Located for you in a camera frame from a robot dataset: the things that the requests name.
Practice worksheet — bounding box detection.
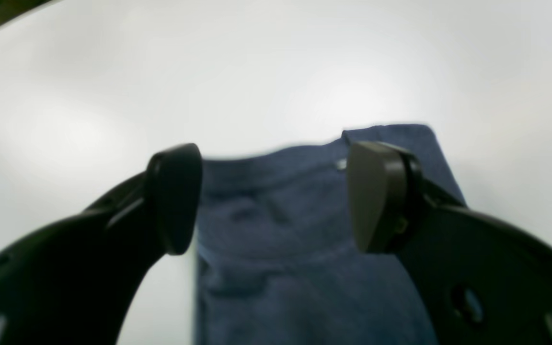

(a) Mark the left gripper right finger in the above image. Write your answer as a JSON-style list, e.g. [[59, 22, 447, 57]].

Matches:
[[347, 142, 552, 345]]

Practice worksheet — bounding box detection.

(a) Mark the dark navy T-shirt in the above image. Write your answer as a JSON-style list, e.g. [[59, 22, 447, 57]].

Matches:
[[194, 124, 464, 345]]

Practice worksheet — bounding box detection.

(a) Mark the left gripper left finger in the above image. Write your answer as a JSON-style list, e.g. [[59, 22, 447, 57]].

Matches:
[[0, 144, 202, 345]]

